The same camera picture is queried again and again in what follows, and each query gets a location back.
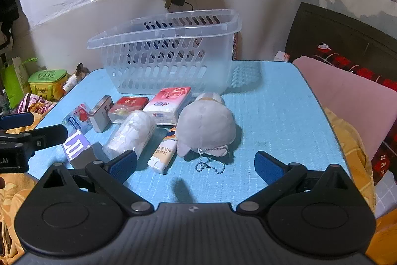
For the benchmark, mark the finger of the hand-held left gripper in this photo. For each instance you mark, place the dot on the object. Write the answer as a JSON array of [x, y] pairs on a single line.
[[18, 120], [46, 136]]

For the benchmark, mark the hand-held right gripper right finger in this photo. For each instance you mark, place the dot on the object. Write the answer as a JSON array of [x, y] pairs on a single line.
[[268, 167]]

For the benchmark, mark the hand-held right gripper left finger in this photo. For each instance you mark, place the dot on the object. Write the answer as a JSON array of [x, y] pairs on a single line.
[[124, 164]]

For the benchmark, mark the white roll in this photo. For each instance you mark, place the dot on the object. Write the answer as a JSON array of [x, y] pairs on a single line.
[[131, 134]]

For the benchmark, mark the purple and white packet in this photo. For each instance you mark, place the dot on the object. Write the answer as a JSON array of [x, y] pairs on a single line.
[[79, 144]]

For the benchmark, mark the white and orange cream tube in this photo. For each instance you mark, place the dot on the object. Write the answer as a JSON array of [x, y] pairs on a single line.
[[162, 150]]

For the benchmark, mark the pink and white tissue pack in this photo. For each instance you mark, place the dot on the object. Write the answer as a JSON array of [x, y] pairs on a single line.
[[169, 105]]

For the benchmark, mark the clear plastic slotted basket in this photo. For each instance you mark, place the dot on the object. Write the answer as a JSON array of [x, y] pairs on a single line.
[[173, 60]]

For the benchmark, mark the floral cloth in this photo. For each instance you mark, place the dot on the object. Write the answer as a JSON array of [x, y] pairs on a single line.
[[35, 105]]

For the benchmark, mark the clear bottle with strawberry label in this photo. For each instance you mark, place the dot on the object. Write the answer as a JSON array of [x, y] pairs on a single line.
[[79, 114]]

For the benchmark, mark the green paper bag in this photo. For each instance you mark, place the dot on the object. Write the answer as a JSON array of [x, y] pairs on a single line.
[[15, 78]]

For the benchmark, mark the grey matchbox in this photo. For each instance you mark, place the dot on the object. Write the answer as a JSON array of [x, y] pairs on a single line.
[[100, 114]]

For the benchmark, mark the red cigarette pack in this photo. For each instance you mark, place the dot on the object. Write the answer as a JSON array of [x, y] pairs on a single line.
[[127, 108]]

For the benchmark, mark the small white and brown bottle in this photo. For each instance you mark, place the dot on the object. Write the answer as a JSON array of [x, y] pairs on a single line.
[[73, 80]]

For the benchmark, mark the yellow patterned blanket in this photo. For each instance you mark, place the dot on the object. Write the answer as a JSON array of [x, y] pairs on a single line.
[[356, 156]]

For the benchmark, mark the pink pillow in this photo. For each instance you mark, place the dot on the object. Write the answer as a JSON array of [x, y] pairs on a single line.
[[350, 100]]

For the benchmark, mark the black hanging clothing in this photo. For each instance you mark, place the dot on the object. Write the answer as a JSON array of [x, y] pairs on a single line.
[[7, 10]]

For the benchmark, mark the small white and red box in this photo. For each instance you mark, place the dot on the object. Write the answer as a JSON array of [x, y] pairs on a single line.
[[281, 56]]

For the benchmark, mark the red cloth with white letters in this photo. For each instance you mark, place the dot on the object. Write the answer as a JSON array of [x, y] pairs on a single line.
[[384, 159]]

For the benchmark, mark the red plaid blanket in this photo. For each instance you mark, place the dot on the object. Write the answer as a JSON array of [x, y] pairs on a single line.
[[350, 64]]

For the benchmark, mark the dark wooden headboard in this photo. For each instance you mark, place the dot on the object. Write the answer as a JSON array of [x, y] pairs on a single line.
[[338, 32]]

